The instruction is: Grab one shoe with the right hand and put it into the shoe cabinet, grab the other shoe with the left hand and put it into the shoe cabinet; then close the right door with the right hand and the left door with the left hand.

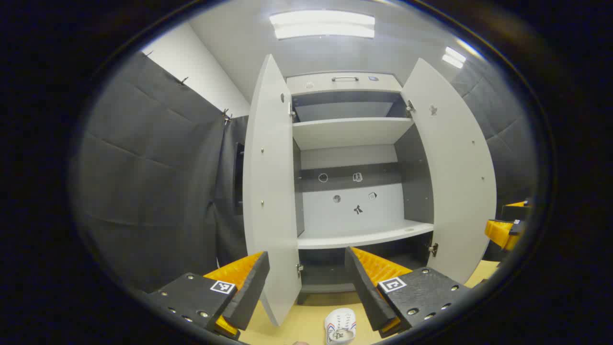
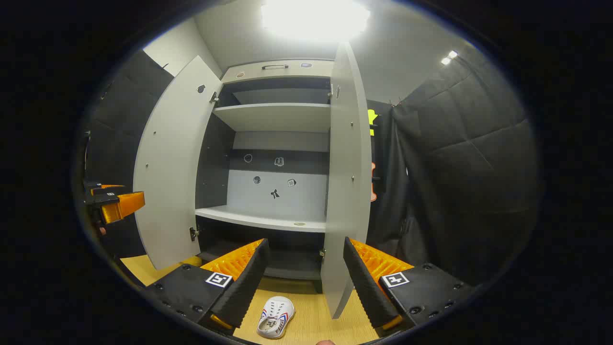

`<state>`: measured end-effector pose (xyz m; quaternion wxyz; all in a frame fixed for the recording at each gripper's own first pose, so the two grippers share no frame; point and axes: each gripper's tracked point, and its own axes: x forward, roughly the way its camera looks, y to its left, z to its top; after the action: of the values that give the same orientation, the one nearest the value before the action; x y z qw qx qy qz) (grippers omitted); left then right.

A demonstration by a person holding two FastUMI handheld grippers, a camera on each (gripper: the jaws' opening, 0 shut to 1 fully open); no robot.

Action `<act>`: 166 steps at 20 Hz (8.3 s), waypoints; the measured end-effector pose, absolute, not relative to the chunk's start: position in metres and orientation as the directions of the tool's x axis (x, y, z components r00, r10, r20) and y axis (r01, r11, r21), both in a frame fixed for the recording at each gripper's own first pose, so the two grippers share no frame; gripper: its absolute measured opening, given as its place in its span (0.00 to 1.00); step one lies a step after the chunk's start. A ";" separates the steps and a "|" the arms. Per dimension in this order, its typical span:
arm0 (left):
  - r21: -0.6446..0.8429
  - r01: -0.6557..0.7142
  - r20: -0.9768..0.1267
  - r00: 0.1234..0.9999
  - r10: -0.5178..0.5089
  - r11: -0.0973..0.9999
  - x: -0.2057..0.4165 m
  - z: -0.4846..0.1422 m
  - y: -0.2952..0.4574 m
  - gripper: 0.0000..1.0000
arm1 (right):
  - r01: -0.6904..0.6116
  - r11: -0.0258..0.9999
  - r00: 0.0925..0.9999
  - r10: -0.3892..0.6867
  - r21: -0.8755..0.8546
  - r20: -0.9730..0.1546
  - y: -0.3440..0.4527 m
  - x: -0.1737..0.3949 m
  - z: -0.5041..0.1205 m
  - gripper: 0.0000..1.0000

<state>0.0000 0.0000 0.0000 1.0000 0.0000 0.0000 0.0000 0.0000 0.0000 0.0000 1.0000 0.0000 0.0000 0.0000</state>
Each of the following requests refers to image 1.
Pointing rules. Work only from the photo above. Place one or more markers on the large ceiling light panel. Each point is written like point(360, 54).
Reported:
point(322, 24)

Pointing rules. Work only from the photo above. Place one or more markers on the white cabinet drawer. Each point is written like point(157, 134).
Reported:
point(316, 84)

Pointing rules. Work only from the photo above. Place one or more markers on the small ceiling light panel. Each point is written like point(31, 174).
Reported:
point(453, 57)

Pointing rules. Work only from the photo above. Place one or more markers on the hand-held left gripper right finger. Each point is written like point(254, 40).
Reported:
point(364, 292)

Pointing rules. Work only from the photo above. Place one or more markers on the white canvas shoe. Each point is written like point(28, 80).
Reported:
point(340, 323)

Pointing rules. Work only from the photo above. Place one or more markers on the white and grey shoe cabinet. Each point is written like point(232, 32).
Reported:
point(349, 134)

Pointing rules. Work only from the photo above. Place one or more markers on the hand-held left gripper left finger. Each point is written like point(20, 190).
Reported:
point(249, 297)

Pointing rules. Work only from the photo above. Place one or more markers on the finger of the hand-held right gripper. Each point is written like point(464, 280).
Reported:
point(500, 231)
point(517, 211)

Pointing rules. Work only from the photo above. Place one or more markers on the white shoe cabinet door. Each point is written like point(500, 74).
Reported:
point(270, 191)
point(455, 167)

